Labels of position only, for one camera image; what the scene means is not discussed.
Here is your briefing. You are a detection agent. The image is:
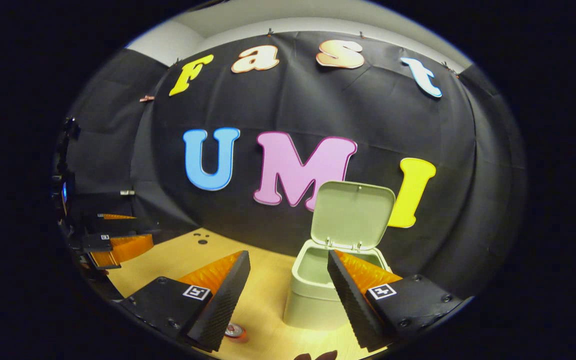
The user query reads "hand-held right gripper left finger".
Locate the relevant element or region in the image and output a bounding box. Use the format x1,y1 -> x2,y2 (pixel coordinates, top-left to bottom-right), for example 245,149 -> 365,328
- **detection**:
120,250 -> 252,353

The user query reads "wooden desktop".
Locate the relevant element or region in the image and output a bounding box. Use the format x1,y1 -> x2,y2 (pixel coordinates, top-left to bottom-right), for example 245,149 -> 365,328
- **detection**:
105,227 -> 386,360

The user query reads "pale green desktop garbage bin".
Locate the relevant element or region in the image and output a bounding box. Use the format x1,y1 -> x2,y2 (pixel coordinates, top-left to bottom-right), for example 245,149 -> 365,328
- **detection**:
282,180 -> 397,332

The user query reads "red pop can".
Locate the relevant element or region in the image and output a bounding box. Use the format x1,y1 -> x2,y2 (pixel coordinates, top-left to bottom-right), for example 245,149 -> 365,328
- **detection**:
223,322 -> 249,345

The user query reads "black backdrop cloth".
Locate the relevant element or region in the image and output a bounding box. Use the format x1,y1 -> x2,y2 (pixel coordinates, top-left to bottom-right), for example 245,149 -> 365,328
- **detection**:
55,30 -> 528,301

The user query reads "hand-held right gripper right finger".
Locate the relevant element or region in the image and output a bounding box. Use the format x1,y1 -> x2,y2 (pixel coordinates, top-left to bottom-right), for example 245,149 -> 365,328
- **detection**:
326,249 -> 464,353

